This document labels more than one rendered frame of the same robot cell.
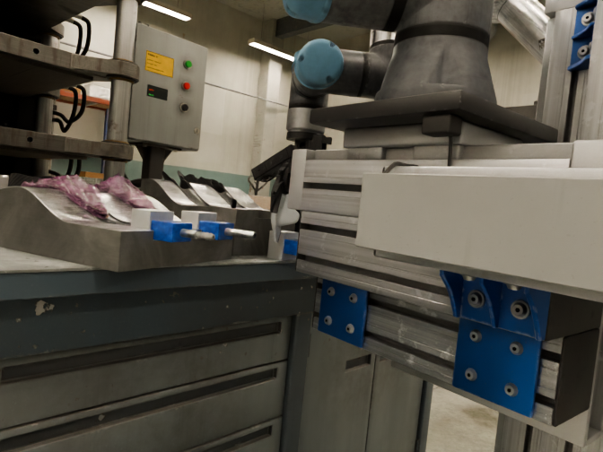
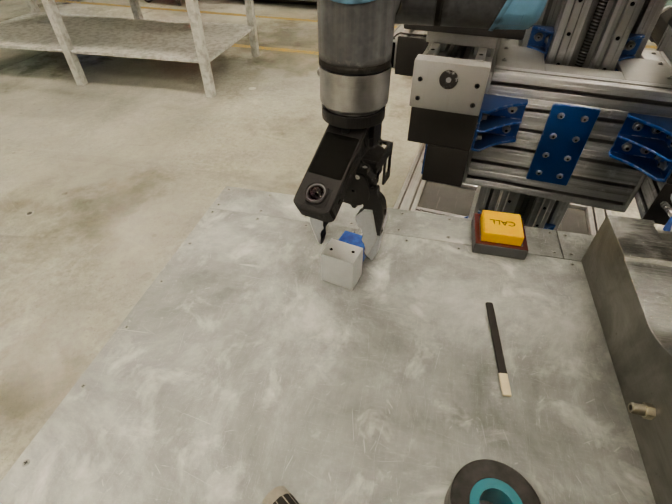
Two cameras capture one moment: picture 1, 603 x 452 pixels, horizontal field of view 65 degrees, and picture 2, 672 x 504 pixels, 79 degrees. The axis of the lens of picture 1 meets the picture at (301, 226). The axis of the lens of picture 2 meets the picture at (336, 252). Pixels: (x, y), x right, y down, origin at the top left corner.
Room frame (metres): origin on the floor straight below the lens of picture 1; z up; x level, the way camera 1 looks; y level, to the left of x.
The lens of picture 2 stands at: (1.64, 0.15, 1.24)
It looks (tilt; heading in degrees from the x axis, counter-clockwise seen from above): 43 degrees down; 240
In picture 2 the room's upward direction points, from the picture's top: straight up
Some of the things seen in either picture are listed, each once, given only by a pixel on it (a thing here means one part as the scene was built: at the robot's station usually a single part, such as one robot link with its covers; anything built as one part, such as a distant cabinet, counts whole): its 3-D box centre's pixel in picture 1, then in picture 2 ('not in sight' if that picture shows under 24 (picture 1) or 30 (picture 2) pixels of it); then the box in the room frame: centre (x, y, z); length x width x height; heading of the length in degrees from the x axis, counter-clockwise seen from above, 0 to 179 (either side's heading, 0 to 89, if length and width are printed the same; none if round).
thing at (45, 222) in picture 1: (76, 213); not in sight; (0.84, 0.40, 0.86); 0.50 x 0.26 x 0.11; 64
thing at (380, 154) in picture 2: not in sight; (354, 150); (1.40, -0.23, 0.99); 0.09 x 0.08 x 0.12; 35
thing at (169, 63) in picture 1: (146, 233); not in sight; (1.79, 0.58, 0.74); 0.31 x 0.22 x 1.47; 137
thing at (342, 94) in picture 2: not in sight; (351, 85); (1.40, -0.23, 1.07); 0.08 x 0.08 x 0.05
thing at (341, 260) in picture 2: not in sight; (354, 244); (1.38, -0.24, 0.83); 0.13 x 0.05 x 0.05; 35
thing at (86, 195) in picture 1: (83, 189); not in sight; (0.85, 0.40, 0.90); 0.26 x 0.18 x 0.08; 64
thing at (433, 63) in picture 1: (436, 79); not in sight; (0.61, -0.15, 1.09); 0.15 x 0.15 x 0.10
